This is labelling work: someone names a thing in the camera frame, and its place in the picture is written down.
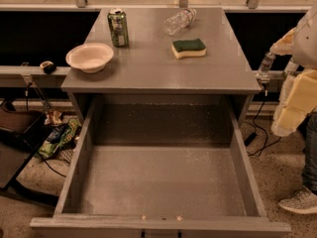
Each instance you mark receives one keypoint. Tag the green snack bag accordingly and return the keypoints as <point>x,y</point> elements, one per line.
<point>59,137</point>

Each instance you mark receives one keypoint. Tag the grey sneaker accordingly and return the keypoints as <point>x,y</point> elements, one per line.
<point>304,201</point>

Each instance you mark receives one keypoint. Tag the clear water bottle on rail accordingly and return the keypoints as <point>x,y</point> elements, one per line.
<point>265,66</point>

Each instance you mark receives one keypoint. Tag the crumpled snack wrapper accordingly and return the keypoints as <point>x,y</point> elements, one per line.
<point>53,118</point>

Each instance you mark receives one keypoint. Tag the blue jeans leg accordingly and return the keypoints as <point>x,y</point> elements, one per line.
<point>309,172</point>

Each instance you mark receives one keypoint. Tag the yellow black tape measure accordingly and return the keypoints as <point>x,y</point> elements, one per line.
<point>48,67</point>

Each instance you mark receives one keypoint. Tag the crushed clear plastic bottle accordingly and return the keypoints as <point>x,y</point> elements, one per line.
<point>179,21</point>

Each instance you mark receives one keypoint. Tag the green soda can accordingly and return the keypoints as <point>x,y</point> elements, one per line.
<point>117,22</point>

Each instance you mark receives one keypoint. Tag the white bowl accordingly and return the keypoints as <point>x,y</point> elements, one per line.
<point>89,58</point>

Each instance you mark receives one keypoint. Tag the open grey top drawer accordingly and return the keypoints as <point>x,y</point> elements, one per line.
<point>168,170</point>

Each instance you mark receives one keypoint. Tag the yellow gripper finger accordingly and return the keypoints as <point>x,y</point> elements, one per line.
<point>284,46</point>
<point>298,98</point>

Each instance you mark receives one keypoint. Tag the grey cabinet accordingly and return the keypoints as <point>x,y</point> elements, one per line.
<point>148,65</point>

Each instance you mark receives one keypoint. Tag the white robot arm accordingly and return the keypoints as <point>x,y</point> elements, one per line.
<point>305,40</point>

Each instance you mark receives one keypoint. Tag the green and yellow sponge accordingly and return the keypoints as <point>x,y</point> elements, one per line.
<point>188,48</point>

